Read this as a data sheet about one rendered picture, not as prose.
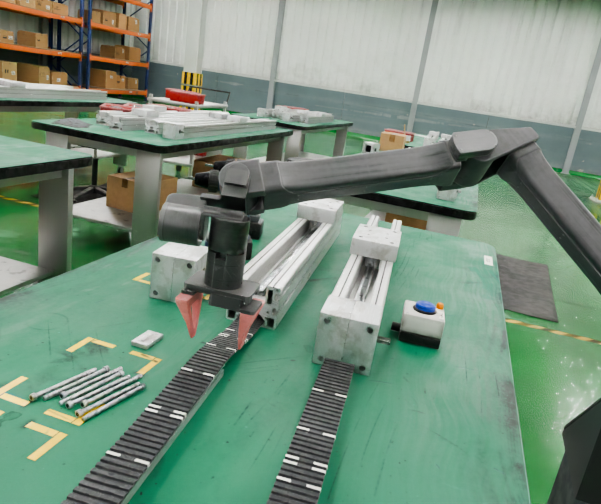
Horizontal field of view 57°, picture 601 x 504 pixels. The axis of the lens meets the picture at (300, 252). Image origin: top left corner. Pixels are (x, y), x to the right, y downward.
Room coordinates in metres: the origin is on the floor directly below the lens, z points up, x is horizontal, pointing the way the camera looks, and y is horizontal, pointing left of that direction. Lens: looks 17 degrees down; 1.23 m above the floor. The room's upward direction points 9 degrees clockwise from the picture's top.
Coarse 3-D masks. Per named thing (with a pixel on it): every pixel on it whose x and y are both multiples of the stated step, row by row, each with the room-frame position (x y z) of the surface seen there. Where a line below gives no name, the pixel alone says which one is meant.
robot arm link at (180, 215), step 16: (240, 176) 0.78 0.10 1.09; (224, 192) 0.77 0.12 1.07; (240, 192) 0.77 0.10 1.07; (176, 208) 0.76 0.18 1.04; (192, 208) 0.77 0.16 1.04; (240, 208) 0.79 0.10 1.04; (160, 224) 0.74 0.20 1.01; (176, 224) 0.74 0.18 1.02; (192, 224) 0.74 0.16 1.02; (160, 240) 0.76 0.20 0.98; (176, 240) 0.75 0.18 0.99; (192, 240) 0.75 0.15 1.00
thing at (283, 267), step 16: (304, 224) 1.50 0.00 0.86; (336, 224) 1.62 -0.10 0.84; (288, 240) 1.31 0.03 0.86; (304, 240) 1.40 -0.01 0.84; (320, 240) 1.35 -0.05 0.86; (256, 256) 1.12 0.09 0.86; (272, 256) 1.17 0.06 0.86; (288, 256) 1.24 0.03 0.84; (304, 256) 1.17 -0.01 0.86; (320, 256) 1.39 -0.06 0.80; (256, 272) 1.05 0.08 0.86; (272, 272) 1.11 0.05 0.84; (288, 272) 1.05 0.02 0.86; (304, 272) 1.18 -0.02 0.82; (272, 288) 0.95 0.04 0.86; (288, 288) 1.02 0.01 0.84; (272, 304) 0.95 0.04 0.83; (288, 304) 1.05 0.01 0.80; (272, 320) 0.98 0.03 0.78
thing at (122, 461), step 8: (104, 456) 0.50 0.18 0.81; (112, 456) 0.50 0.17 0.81; (120, 456) 0.50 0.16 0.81; (128, 456) 0.50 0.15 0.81; (112, 464) 0.49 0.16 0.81; (120, 464) 0.49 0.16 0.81; (128, 464) 0.49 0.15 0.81; (136, 464) 0.50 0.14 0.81; (144, 464) 0.50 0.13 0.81; (136, 472) 0.48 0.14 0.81
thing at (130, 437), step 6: (126, 432) 0.54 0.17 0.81; (132, 432) 0.55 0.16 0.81; (120, 438) 0.53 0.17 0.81; (126, 438) 0.53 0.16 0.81; (132, 438) 0.54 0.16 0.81; (138, 438) 0.54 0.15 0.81; (144, 438) 0.54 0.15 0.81; (150, 438) 0.54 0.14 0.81; (156, 438) 0.54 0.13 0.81; (138, 444) 0.53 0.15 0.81; (144, 444) 0.53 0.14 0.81; (150, 444) 0.53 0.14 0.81; (156, 444) 0.53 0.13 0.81; (162, 444) 0.54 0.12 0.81; (156, 450) 0.52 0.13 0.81
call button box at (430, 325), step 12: (408, 300) 1.06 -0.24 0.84; (408, 312) 1.00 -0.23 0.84; (420, 312) 1.00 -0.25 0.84; (432, 312) 1.01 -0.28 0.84; (396, 324) 1.03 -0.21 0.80; (408, 324) 0.99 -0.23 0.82; (420, 324) 0.98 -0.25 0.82; (432, 324) 0.98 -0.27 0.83; (444, 324) 0.98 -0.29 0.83; (408, 336) 0.99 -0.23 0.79; (420, 336) 0.98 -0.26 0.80; (432, 336) 0.98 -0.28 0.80
